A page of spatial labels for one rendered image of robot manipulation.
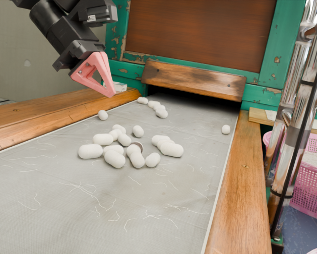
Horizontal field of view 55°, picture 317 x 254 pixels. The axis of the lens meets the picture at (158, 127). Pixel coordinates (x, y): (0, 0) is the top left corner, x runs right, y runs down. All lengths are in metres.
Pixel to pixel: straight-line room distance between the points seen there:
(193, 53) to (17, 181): 0.68
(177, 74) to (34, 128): 0.49
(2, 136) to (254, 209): 0.35
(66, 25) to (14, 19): 1.63
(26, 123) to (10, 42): 1.69
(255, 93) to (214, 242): 0.69
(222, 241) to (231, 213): 0.05
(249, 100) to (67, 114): 0.53
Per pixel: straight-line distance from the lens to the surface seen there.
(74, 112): 0.64
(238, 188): 0.38
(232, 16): 0.93
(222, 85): 0.87
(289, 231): 0.52
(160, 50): 0.97
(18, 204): 0.35
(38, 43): 2.09
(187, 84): 0.88
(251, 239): 0.29
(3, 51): 2.24
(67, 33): 0.56
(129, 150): 0.46
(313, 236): 0.53
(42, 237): 0.30
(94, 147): 0.45
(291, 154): 0.37
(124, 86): 0.88
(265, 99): 0.92
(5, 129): 0.50
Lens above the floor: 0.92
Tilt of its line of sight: 16 degrees down
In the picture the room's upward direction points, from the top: 9 degrees clockwise
